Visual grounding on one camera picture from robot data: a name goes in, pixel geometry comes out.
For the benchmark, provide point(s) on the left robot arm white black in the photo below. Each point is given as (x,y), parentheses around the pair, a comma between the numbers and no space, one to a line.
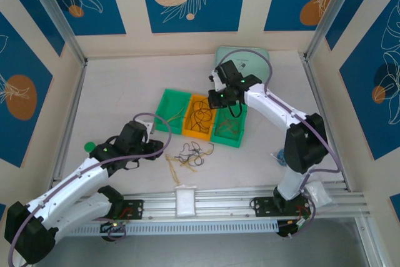
(68,185)

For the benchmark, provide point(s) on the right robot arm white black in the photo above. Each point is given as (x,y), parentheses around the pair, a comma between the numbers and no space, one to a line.
(306,142)

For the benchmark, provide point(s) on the orange plastic bin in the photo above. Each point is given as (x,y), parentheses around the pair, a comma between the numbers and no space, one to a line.
(190,104)

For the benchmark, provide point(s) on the mint green zip pouch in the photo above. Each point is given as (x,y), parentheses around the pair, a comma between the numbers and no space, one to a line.
(256,63)

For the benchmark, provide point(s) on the green round cap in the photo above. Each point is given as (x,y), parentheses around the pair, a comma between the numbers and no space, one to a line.
(90,146)

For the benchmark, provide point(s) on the green plastic bin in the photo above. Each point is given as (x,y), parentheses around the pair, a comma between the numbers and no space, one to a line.
(170,104)
(228,140)

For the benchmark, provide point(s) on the small electronics board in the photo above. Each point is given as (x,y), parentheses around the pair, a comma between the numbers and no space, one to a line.
(112,228)
(293,228)

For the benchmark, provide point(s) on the clear plastic bag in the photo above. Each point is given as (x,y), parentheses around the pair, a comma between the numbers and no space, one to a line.
(318,195)

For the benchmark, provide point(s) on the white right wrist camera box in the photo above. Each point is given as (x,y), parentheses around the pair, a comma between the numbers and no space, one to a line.
(216,80)

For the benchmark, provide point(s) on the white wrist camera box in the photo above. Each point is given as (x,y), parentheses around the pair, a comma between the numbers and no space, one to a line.
(216,80)
(147,125)

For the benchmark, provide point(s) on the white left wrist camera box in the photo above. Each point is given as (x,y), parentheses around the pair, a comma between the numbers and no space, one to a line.
(147,125)

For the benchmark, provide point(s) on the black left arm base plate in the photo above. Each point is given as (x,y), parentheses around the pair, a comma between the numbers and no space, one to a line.
(134,209)

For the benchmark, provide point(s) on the aluminium side rail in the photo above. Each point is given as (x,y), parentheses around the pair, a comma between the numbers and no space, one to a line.
(70,117)
(318,98)

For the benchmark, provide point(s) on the aluminium mounting rail frame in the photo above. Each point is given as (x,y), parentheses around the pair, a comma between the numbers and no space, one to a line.
(218,203)

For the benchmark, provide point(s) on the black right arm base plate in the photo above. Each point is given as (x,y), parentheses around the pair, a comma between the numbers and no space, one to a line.
(262,206)

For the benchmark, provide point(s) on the aluminium corner post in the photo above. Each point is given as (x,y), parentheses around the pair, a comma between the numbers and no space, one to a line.
(329,13)
(56,13)

